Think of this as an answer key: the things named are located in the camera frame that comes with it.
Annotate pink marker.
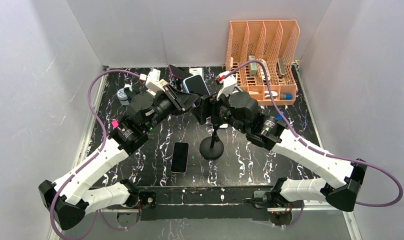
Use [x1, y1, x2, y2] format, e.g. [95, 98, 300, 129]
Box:
[111, 120, 119, 129]

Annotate purple phone on stand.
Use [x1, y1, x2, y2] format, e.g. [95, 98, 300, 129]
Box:
[168, 64, 192, 81]

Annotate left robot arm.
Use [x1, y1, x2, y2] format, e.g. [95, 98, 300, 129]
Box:
[38, 84, 199, 230]

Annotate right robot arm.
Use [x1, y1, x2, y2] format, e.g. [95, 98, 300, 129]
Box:
[191, 92, 367, 212]

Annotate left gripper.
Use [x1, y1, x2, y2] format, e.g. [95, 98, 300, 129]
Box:
[144, 83, 199, 133]

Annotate blue white tape roll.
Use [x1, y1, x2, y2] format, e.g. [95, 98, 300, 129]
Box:
[116, 84, 134, 106]

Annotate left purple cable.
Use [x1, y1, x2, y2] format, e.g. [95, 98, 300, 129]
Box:
[49, 68, 148, 240]

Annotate orange file organizer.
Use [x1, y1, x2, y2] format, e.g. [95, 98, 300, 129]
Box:
[225, 19, 300, 106]

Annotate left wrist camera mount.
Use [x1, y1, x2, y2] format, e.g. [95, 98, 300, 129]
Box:
[139, 68, 168, 97]

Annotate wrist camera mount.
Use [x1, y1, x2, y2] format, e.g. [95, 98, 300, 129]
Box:
[215, 71, 237, 101]
[139, 68, 168, 97]

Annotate silver desktop phone stand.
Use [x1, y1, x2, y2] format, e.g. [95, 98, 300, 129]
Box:
[219, 123, 229, 129]

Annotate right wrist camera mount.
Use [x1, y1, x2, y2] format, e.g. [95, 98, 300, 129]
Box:
[215, 71, 237, 101]

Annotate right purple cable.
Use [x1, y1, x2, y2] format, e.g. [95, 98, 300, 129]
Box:
[218, 59, 404, 208]

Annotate white-edged black smartphone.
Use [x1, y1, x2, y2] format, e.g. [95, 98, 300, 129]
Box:
[170, 142, 189, 174]

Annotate light blue phone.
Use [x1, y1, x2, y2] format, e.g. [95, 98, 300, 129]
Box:
[182, 74, 210, 96]

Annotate purple cable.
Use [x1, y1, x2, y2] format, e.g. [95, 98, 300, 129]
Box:
[49, 68, 148, 240]
[218, 59, 404, 208]

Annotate white labelled package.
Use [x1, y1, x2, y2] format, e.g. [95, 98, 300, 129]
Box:
[188, 67, 204, 77]

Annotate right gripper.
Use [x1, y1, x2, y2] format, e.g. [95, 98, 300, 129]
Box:
[190, 87, 248, 135]

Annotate black base frame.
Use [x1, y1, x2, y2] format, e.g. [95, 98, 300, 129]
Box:
[111, 185, 317, 221]

